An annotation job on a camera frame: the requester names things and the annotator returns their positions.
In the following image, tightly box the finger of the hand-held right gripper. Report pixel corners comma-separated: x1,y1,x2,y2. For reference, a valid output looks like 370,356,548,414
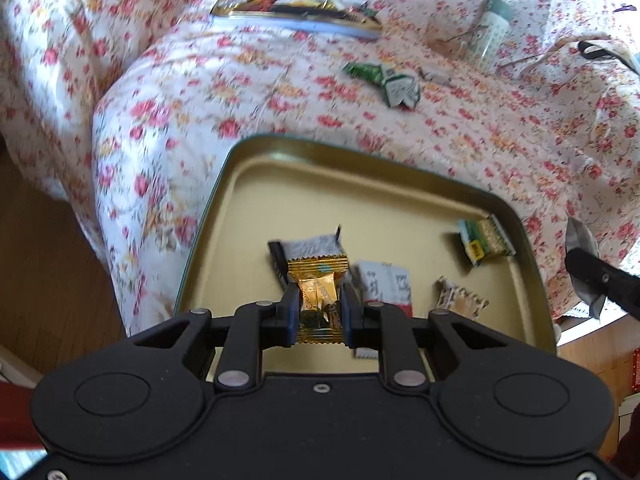
565,247,640,320

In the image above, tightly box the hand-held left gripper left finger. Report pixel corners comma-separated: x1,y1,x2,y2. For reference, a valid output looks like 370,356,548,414
131,284,302,392

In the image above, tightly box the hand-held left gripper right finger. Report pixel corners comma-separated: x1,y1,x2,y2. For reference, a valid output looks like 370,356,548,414
340,282,506,391

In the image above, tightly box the gold candy wrapper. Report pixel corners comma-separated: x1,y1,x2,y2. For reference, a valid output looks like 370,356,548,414
286,254,350,346

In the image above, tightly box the grey silver snack packet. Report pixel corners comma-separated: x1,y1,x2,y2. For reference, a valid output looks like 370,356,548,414
565,216,603,322

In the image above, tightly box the white red snack packet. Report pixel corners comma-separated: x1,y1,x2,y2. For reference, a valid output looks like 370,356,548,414
350,260,414,361

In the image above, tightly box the black white snack packet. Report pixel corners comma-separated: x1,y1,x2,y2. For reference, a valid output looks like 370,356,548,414
267,224,346,291

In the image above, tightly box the gold rectangular tin tray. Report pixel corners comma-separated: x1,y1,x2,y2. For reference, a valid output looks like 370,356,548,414
175,133,558,386

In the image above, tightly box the brown patterned snack packet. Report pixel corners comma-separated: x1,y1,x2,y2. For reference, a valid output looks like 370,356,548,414
432,275,490,321

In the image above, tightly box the green yellow snack packet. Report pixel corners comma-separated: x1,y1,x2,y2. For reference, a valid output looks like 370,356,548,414
458,214,517,267

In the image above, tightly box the green white snack packet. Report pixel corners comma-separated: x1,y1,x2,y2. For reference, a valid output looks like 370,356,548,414
380,66,422,109

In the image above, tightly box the dark green snack packet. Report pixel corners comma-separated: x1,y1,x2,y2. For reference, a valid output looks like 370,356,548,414
343,60,388,83

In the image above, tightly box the person's right forearm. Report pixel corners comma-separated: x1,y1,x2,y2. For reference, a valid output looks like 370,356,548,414
612,400,640,480

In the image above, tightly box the pale green water bottle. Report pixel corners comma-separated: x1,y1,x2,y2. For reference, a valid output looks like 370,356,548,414
467,0,514,63

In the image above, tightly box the blue rimmed snack tin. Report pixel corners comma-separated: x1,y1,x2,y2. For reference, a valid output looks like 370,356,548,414
209,0,385,42

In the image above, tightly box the pile of assorted snack packets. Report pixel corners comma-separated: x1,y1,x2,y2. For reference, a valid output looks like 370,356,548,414
212,0,383,28

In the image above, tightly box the black strap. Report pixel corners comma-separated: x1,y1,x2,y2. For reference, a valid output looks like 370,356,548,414
577,40,640,71

